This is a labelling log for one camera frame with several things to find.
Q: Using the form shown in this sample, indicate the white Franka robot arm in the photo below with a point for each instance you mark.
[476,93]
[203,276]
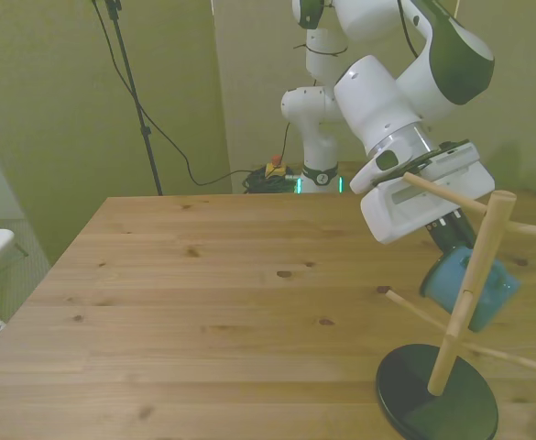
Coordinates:
[377,101]

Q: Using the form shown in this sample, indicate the blue enamel mug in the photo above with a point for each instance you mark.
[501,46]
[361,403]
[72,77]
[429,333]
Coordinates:
[446,279]

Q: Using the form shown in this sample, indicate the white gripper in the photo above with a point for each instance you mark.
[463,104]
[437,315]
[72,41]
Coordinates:
[396,220]

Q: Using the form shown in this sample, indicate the yellow emergency stop box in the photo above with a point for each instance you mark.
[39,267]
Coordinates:
[274,170]

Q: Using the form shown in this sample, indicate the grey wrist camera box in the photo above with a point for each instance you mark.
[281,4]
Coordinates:
[453,150]

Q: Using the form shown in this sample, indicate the wooden mug tree black base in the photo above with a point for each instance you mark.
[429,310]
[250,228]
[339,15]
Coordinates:
[409,376]

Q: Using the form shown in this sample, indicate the black camera stand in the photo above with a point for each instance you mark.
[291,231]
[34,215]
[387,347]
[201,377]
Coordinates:
[145,131]

